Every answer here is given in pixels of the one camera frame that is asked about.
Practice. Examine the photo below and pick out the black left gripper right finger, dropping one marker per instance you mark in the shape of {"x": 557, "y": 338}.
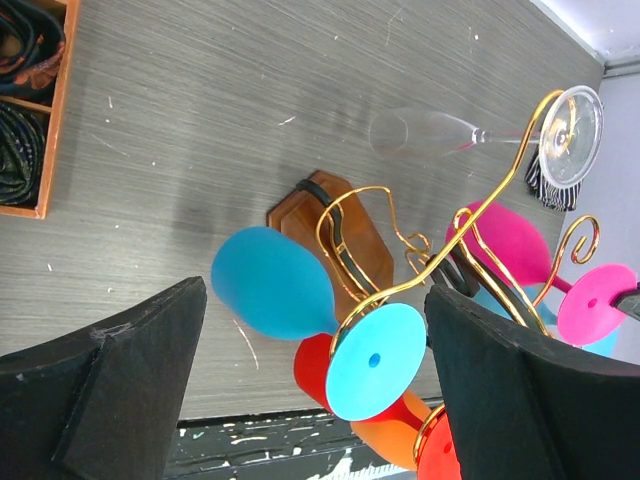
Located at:
{"x": 522, "y": 405}

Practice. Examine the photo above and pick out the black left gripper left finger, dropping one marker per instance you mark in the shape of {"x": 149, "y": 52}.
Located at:
{"x": 102, "y": 402}

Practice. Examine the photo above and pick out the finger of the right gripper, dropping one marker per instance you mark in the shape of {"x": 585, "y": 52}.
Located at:
{"x": 628, "y": 302}

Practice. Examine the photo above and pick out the blue wine glass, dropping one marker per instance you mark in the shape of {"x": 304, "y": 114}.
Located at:
{"x": 603, "y": 347}
{"x": 281, "y": 290}

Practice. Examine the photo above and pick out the pink wine glass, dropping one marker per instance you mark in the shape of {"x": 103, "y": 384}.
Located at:
{"x": 515, "y": 269}

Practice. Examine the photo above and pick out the clear champagne flute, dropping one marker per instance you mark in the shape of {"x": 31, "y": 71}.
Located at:
{"x": 567, "y": 134}

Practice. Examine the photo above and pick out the red wine glass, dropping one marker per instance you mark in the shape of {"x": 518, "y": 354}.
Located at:
{"x": 434, "y": 449}

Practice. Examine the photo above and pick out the orange wine glass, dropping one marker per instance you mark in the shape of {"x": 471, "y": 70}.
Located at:
{"x": 394, "y": 439}

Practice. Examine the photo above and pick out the striped black white cloth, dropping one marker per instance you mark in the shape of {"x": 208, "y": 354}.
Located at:
{"x": 551, "y": 197}

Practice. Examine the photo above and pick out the green patterned rolled cloth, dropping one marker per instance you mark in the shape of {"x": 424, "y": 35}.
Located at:
{"x": 22, "y": 156}

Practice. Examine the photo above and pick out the wooden compartment tray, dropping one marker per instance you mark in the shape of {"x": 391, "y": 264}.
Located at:
{"x": 53, "y": 113}

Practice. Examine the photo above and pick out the dark patterned rolled cloth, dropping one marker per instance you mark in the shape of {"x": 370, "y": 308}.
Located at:
{"x": 29, "y": 70}

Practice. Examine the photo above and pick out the black mounting base plate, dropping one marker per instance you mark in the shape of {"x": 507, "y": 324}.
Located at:
{"x": 215, "y": 444}

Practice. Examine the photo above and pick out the gold wire glass rack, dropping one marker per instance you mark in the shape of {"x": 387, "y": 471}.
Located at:
{"x": 325, "y": 215}

